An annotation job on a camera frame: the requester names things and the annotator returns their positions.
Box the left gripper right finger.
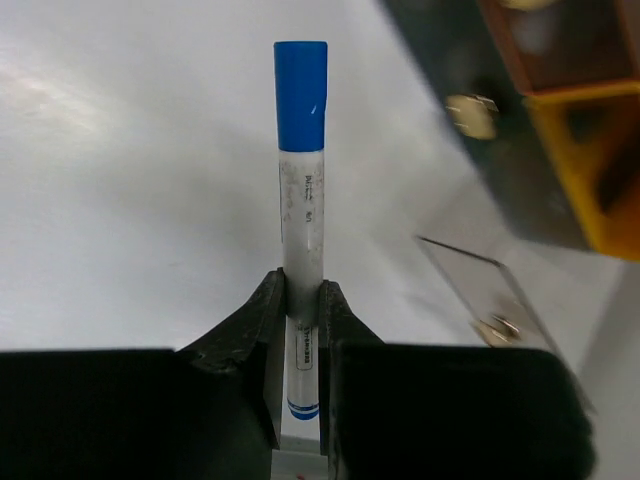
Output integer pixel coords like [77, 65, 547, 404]
[319, 281, 596, 479]

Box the blue white marker pen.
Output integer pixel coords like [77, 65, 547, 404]
[274, 41, 328, 421]

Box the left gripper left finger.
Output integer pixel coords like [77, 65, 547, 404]
[1, 270, 285, 479]

